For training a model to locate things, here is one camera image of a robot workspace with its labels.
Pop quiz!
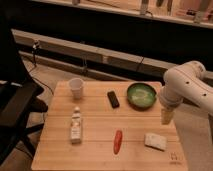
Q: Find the black cable on floor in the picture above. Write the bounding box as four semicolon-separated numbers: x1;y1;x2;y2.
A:
20;40;55;96

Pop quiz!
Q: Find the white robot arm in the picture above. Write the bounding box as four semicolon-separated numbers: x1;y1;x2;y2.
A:
158;61;213;136

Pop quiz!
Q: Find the red chili pepper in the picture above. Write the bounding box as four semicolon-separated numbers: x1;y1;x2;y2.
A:
113;130;123;154

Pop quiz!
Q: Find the black office chair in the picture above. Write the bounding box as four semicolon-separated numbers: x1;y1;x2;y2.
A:
0;18;48;165

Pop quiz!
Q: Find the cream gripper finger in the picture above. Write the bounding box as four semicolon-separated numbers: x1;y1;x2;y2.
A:
161;108;174;125

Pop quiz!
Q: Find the green ceramic bowl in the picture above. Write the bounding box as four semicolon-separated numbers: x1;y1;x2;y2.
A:
127;83;156;109

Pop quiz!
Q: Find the black rectangular block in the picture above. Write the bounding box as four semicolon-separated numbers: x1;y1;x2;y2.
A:
107;91;120;108

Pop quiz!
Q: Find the white glue bottle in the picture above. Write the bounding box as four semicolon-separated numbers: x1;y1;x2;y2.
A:
70;107;82;144

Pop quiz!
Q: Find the white sponge block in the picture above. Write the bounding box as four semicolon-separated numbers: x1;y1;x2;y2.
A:
145;133;167;151

